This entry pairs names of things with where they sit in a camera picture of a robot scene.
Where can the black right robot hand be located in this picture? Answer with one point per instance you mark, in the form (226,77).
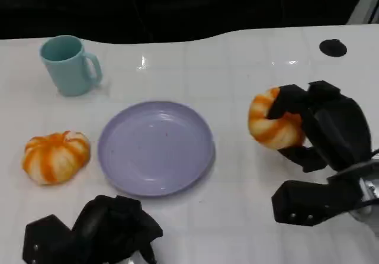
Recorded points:
(340,128)

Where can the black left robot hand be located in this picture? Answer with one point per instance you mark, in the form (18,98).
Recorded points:
(103,228)

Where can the black round table grommet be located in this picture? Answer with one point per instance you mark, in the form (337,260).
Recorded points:
(332,48)

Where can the lilac plate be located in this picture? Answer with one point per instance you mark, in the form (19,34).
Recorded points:
(154,148)

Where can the pale green mug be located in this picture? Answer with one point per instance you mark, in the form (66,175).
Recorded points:
(69,71)

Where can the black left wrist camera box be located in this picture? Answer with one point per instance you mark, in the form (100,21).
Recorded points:
(47,240)

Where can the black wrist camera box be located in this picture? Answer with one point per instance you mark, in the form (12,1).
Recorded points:
(305,200)
(47,240)

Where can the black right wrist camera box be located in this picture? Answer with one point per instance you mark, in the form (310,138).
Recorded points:
(305,200)

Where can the white metal frame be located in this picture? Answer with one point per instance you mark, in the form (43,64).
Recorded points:
(365,8)

